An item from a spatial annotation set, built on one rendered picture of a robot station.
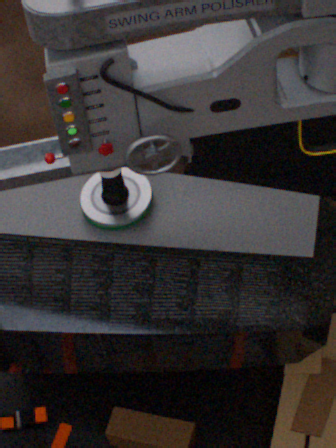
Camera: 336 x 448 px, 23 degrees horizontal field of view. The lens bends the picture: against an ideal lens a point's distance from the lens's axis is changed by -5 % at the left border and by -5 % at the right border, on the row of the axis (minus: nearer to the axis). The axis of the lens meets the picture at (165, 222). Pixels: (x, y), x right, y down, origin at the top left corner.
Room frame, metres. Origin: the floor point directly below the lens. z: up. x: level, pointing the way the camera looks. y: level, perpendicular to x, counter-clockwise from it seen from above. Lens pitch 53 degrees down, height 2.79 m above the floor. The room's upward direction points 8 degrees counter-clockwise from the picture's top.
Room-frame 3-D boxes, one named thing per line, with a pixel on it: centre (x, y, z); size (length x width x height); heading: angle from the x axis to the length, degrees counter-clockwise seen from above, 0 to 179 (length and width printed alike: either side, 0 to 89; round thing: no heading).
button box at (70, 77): (1.45, 0.20, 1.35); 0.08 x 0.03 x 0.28; 93
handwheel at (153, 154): (1.46, 0.01, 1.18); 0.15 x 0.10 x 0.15; 93
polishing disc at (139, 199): (1.57, 0.13, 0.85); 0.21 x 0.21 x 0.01
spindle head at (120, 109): (1.57, 0.05, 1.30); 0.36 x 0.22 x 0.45; 93
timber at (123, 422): (1.10, 0.16, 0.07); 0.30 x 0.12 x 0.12; 68
